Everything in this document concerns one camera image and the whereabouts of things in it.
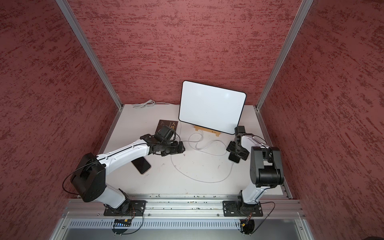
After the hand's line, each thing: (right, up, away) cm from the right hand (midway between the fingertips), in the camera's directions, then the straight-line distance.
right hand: (234, 154), depth 94 cm
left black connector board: (-62, -29, -21) cm, 71 cm away
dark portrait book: (-43, +19, +13) cm, 49 cm away
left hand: (-35, +3, -9) cm, 37 cm away
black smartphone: (-2, 0, -9) cm, 9 cm away
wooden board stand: (-23, +17, +9) cm, 29 cm away
